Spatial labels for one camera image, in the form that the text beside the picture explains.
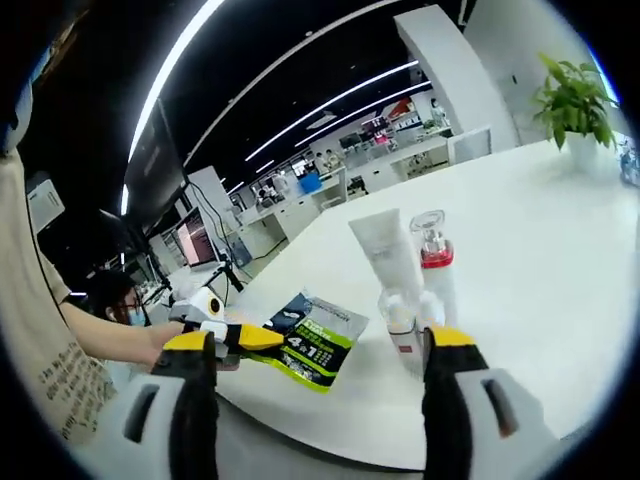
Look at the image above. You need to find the long ceiling light strip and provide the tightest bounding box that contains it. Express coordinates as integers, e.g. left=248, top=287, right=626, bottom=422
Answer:
left=127, top=0, right=229, bottom=164
left=243, top=60, right=420, bottom=162
left=293, top=80, right=432, bottom=149

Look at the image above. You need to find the small red-label skincare pump bottle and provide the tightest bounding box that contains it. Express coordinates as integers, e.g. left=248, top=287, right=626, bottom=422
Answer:
left=417, top=289, right=448, bottom=332
left=378, top=287, right=426, bottom=382

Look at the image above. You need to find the person's left hand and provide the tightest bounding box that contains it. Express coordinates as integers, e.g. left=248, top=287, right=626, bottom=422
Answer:
left=143, top=321, right=186, bottom=367

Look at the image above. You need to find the blue white packet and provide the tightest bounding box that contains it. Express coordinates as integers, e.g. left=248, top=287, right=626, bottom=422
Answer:
left=619, top=144, right=640, bottom=187

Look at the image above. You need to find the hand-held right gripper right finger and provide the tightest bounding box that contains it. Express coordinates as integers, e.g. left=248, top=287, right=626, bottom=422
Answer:
left=421, top=324, right=564, bottom=480

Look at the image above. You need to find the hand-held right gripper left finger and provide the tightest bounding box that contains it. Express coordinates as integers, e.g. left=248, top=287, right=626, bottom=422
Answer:
left=79, top=329, right=224, bottom=480

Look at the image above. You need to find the red-collared skincare spray bottle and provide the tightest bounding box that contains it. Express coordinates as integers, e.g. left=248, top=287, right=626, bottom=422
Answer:
left=408, top=209, right=457, bottom=327

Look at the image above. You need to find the white mesh chair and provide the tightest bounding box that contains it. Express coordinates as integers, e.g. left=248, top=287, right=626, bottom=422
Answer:
left=446, top=125, right=495, bottom=167

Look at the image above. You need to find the translucent blue container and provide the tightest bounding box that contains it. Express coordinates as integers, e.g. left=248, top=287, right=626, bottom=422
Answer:
left=232, top=238, right=255, bottom=270

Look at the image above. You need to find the white side desk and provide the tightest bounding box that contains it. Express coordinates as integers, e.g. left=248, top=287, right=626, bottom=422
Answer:
left=149, top=259, right=247, bottom=312

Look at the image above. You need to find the grey wall panel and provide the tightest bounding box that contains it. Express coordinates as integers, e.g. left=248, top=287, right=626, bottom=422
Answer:
left=25, top=172, right=67, bottom=234

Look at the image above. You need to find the white skincare tube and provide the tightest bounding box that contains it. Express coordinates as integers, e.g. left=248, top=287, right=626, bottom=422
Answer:
left=348, top=208, right=426, bottom=311

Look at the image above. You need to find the green black skincare sachet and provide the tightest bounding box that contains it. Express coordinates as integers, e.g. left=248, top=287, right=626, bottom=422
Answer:
left=239, top=292, right=370, bottom=395

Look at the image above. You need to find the large black display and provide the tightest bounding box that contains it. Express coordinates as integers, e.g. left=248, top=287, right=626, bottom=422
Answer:
left=122, top=97, right=190, bottom=231

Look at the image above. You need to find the potted green plant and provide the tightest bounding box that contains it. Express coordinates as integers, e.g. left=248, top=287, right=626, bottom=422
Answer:
left=532, top=52, right=622, bottom=170

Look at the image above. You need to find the thin black device cable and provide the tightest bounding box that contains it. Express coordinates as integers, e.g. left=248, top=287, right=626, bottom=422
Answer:
left=19, top=154, right=66, bottom=324

